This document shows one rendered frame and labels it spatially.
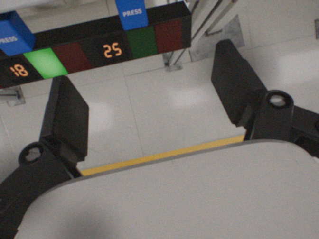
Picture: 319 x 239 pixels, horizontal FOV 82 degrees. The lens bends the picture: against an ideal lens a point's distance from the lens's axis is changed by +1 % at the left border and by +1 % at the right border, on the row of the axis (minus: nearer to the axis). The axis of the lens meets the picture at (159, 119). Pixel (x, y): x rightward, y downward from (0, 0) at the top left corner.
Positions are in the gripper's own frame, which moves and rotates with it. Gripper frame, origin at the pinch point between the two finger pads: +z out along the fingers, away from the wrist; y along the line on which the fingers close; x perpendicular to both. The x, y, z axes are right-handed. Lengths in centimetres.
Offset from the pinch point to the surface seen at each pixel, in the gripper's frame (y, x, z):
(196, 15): 10.0, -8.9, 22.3
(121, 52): -2.4, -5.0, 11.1
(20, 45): -10.4, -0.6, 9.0
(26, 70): -13.2, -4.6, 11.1
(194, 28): 10.7, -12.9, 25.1
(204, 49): 27, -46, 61
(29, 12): -40, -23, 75
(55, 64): -10.0, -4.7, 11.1
